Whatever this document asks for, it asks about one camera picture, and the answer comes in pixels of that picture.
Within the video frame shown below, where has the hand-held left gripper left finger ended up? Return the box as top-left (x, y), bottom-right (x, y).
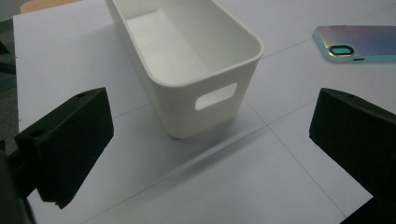
top-left (13, 87), bottom-right (115, 210)

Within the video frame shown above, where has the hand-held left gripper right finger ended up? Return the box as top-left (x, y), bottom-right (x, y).
top-left (308, 87), bottom-right (396, 200)

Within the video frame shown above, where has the wooden table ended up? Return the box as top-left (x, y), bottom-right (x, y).
top-left (20, 0), bottom-right (82, 14)

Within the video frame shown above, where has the white table cover sheet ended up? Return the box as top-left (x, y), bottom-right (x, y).
top-left (12, 0), bottom-right (396, 224)

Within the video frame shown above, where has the iridescent phone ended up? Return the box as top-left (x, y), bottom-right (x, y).
top-left (312, 25), bottom-right (396, 64)

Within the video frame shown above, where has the white plastic storage bin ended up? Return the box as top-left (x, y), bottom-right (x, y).
top-left (105, 0), bottom-right (265, 140)

